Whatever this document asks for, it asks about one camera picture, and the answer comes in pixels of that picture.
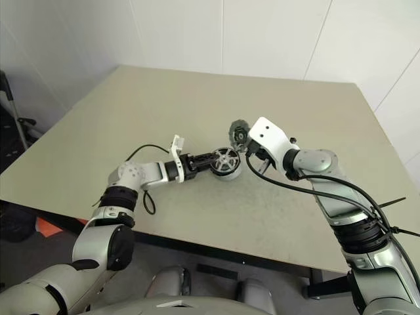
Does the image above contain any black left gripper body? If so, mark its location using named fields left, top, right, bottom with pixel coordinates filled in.
left=179, top=152, right=201, bottom=180

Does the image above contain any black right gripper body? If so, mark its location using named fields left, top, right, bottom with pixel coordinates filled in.
left=251, top=142, right=277, bottom=165

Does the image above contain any silver spoked rotor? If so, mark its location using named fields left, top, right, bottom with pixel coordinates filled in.
left=209, top=146, right=242, bottom=175

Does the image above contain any small grey wheel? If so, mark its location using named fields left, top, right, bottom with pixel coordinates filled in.
left=212, top=163, right=244, bottom=181

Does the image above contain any grey rounded shape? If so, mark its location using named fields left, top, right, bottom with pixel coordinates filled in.
left=146, top=265, right=192, bottom=303
left=236, top=278, right=277, bottom=312

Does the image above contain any black zip tie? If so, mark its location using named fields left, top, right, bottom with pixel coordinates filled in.
left=377, top=196, right=407, bottom=209
left=383, top=225, right=420, bottom=238

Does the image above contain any grey robot torso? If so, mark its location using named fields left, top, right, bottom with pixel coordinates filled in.
left=140, top=296, right=273, bottom=315

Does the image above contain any orange object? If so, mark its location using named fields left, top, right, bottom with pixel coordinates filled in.
left=34, top=216, right=63, bottom=238

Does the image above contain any black and silver stand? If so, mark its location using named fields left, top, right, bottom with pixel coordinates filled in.
left=0, top=70, right=45, bottom=159

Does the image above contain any black bag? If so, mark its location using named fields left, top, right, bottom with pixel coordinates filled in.
left=0, top=200, right=37, bottom=243

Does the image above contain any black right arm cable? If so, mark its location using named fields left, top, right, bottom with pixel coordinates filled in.
left=244, top=152, right=420, bottom=283

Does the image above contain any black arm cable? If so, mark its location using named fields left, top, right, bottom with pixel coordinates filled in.
left=125, top=143, right=172, bottom=216
left=244, top=152, right=420, bottom=283

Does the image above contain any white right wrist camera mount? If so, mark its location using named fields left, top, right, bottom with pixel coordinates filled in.
left=247, top=116, right=301, bottom=171

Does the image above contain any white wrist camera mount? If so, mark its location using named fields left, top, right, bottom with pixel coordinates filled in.
left=247, top=116, right=301, bottom=171
left=167, top=133, right=186, bottom=184

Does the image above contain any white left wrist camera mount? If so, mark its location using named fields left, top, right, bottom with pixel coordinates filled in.
left=167, top=133, right=186, bottom=184

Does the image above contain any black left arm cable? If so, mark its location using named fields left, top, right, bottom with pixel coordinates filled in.
left=125, top=143, right=172, bottom=216

